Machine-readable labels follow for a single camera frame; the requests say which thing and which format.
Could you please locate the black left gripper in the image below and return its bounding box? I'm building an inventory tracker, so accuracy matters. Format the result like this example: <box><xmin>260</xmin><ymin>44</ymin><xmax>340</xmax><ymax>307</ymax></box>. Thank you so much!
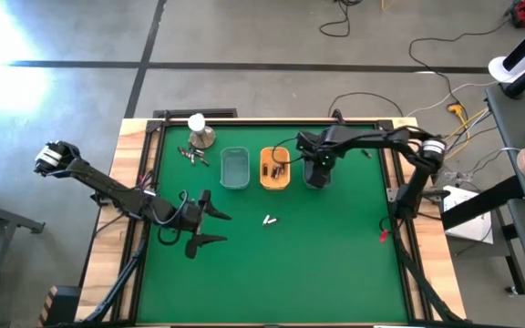
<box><xmin>170</xmin><ymin>190</ymin><xmax>233</xmax><ymax>260</ymax></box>

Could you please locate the yellow extension cord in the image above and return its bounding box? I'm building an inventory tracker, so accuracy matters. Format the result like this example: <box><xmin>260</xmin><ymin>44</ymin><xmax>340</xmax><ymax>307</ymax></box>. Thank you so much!
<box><xmin>426</xmin><ymin>103</ymin><xmax>489</xmax><ymax>165</ymax></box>

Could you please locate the green table mat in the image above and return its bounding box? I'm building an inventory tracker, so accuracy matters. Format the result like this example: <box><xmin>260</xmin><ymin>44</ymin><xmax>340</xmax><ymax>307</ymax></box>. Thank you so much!
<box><xmin>135</xmin><ymin>123</ymin><xmax>409</xmax><ymax>325</ymax></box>

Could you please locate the black support bar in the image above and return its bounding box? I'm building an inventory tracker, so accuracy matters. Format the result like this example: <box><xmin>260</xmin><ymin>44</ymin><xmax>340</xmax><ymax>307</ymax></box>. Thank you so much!
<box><xmin>439</xmin><ymin>175</ymin><xmax>525</xmax><ymax>231</ymax></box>

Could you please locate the white floor cable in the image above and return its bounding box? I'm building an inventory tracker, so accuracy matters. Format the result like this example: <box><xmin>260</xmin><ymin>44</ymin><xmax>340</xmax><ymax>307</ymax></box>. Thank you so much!
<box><xmin>406</xmin><ymin>80</ymin><xmax>499</xmax><ymax>118</ymax></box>

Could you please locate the black aluminium table frame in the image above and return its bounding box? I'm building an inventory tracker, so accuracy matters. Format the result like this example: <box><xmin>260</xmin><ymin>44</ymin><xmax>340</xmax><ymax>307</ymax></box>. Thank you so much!
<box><xmin>79</xmin><ymin>108</ymin><xmax>468</xmax><ymax>328</ymax></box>

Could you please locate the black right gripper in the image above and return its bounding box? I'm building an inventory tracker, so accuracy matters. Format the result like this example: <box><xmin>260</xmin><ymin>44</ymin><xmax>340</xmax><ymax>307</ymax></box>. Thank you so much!
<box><xmin>296</xmin><ymin>126</ymin><xmax>339</xmax><ymax>189</ymax></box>

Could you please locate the light teal plastic bin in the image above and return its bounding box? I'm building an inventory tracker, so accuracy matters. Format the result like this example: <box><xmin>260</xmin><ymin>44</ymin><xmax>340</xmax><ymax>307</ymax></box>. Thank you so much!
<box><xmin>219</xmin><ymin>146</ymin><xmax>251</xmax><ymax>190</ymax></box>

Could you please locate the blue-grey plastic bin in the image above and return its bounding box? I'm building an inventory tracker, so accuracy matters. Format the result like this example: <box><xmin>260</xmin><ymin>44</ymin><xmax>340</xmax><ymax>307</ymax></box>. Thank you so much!
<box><xmin>302</xmin><ymin>152</ymin><xmax>335</xmax><ymax>190</ymax></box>

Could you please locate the white tower fan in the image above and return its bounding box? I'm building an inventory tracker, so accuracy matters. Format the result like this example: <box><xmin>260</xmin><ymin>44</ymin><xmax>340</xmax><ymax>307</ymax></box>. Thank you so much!
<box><xmin>489</xmin><ymin>20</ymin><xmax>525</xmax><ymax>84</ymax></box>

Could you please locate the black floor vent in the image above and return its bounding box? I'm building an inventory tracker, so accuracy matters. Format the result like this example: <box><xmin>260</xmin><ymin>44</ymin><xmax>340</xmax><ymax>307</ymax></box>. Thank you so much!
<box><xmin>152</xmin><ymin>108</ymin><xmax>239</xmax><ymax>119</ymax></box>

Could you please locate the black floor cable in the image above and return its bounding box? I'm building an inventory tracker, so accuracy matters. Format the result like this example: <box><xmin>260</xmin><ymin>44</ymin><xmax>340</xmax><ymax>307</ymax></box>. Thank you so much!
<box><xmin>327</xmin><ymin>92</ymin><xmax>405</xmax><ymax>118</ymax></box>
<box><xmin>408</xmin><ymin>17</ymin><xmax>514</xmax><ymax>109</ymax></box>
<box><xmin>319</xmin><ymin>0</ymin><xmax>364</xmax><ymax>38</ymax></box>

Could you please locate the yellow plastic bin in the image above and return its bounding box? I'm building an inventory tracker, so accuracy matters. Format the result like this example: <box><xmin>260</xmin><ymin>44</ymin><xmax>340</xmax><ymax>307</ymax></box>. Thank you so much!
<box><xmin>259</xmin><ymin>146</ymin><xmax>292</xmax><ymax>191</ymax></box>

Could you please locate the white box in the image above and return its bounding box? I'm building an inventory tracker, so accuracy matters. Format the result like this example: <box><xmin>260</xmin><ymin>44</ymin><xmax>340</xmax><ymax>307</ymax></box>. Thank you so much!
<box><xmin>442</xmin><ymin>185</ymin><xmax>495</xmax><ymax>245</ymax></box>

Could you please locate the black box with striped edge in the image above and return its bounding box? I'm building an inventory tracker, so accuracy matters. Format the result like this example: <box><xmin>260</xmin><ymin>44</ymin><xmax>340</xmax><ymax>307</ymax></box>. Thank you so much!
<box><xmin>38</xmin><ymin>285</ymin><xmax>81</xmax><ymax>328</ymax></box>

